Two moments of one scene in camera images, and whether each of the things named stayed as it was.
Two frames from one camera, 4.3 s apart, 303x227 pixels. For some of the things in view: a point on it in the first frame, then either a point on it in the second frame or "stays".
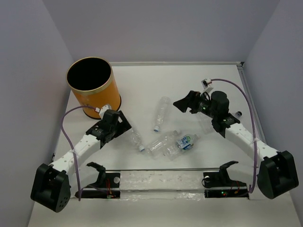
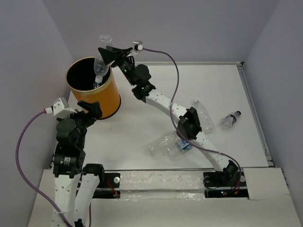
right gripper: (190, 100) -> (111, 53)
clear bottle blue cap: (164, 108) -> (100, 68)
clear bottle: (204, 124) stays
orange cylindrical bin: (93, 80) stays
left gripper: (123, 126) -> (94, 109)
